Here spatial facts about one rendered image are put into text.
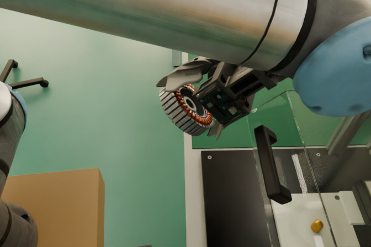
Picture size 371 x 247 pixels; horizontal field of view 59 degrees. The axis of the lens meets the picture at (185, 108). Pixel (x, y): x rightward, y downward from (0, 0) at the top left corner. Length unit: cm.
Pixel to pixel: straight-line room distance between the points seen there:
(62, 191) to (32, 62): 175
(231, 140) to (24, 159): 127
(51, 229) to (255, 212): 41
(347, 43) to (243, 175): 58
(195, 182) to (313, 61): 58
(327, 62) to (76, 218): 57
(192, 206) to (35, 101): 154
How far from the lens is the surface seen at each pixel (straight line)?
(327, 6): 24
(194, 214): 74
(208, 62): 51
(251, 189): 76
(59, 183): 73
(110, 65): 222
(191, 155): 81
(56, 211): 71
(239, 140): 85
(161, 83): 56
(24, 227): 66
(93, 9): 20
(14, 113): 59
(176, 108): 55
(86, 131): 187
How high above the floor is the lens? 143
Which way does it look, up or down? 49 degrees down
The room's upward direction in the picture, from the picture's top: straight up
